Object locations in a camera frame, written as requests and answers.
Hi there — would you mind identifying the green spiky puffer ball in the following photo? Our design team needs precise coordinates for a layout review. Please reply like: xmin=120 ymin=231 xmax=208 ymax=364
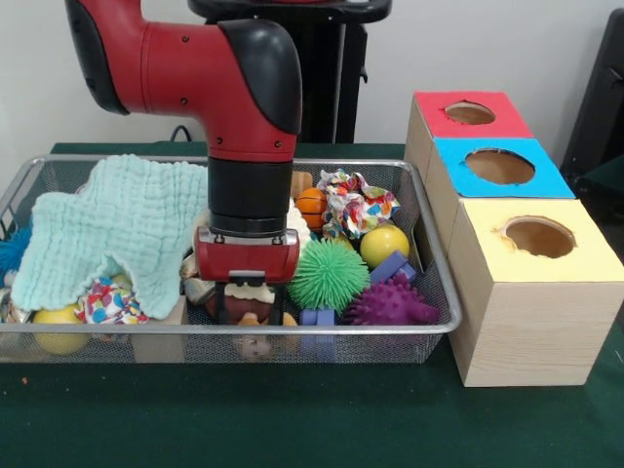
xmin=286 ymin=237 xmax=371 ymax=312

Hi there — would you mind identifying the colourful crumpled cloth ball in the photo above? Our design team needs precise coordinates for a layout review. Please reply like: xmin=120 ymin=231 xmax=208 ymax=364
xmin=316 ymin=168 xmax=402 ymax=240
xmin=73 ymin=276 xmax=150 ymax=326

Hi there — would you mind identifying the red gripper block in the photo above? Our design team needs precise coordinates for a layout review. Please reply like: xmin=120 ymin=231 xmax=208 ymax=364
xmin=193 ymin=224 xmax=301 ymax=328

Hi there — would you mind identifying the wooden three-hole sorting box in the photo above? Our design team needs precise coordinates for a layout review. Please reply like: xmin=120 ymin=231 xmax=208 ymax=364
xmin=403 ymin=90 xmax=624 ymax=389

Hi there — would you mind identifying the cream muslin cloth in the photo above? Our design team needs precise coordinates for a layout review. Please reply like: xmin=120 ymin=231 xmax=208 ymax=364
xmin=194 ymin=194 xmax=313 ymax=306

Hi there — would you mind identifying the brown toy football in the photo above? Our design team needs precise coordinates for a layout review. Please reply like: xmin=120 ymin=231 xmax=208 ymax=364
xmin=204 ymin=291 xmax=289 ymax=326

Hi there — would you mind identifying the small brown plush doll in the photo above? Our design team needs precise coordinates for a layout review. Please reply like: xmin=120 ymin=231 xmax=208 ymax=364
xmin=233 ymin=311 xmax=299 ymax=362

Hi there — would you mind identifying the small orange basketball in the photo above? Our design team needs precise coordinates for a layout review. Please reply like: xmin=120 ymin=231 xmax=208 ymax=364
xmin=294 ymin=187 xmax=329 ymax=230

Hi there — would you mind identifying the black chair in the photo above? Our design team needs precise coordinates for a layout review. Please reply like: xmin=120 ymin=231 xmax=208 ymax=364
xmin=560 ymin=8 xmax=624 ymax=170

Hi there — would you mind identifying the mint green muslin cloth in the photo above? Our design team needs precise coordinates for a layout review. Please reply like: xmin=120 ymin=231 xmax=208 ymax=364
xmin=10 ymin=153 xmax=211 ymax=321

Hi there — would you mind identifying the purple knobbly rubber ball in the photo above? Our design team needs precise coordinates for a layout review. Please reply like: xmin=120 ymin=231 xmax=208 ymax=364
xmin=343 ymin=271 xmax=442 ymax=327

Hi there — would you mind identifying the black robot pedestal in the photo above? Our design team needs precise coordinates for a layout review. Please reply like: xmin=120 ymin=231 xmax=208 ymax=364
xmin=187 ymin=0 xmax=394 ymax=144

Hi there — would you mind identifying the silver wire mesh bin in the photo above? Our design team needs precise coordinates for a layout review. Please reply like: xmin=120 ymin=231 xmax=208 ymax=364
xmin=0 ymin=154 xmax=463 ymax=365

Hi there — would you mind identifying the dark green table cloth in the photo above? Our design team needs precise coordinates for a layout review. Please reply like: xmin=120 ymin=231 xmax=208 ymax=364
xmin=563 ymin=155 xmax=624 ymax=235
xmin=0 ymin=140 xmax=624 ymax=468

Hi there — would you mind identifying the yellow smooth ball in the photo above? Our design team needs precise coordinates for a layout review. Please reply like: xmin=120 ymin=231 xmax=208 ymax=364
xmin=359 ymin=223 xmax=410 ymax=269

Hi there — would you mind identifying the purple plastic block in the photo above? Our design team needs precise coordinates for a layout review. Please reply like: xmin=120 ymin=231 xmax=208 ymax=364
xmin=369 ymin=250 xmax=420 ymax=287

